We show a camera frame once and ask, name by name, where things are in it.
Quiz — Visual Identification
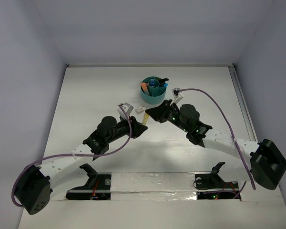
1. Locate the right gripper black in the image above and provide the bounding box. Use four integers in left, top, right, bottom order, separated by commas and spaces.
145, 100, 189, 133

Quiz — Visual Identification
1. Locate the yellow highlighter body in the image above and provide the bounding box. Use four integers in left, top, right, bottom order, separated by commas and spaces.
142, 113, 149, 126

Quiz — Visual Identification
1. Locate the clear orange-tipped highlighter body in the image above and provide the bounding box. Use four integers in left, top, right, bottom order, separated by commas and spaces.
142, 86, 150, 96

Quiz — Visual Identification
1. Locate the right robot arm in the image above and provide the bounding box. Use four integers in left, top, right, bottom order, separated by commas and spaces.
145, 100, 286, 190

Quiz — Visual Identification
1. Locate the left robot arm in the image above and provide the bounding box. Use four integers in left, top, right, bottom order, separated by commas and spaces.
11, 116, 148, 215

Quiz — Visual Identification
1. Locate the white eraser in sleeve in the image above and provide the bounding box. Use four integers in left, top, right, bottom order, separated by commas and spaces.
135, 106, 146, 114

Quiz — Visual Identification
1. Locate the teal round compartment organizer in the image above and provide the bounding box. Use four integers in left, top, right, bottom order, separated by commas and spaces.
140, 76, 167, 105

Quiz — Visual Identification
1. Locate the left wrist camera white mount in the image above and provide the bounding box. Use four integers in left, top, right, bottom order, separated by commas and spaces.
117, 103, 133, 120

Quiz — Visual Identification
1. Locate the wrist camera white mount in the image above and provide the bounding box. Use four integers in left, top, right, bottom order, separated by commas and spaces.
171, 88, 184, 104
117, 103, 133, 120

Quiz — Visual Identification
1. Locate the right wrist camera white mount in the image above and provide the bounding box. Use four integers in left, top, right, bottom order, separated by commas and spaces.
171, 88, 184, 104

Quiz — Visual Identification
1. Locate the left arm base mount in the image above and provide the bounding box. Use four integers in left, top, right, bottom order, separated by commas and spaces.
65, 164, 112, 200

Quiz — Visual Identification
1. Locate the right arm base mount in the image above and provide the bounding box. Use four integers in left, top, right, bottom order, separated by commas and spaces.
192, 162, 241, 200

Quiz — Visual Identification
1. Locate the metal rail table edge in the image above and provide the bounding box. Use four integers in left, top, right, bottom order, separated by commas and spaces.
228, 65, 258, 141

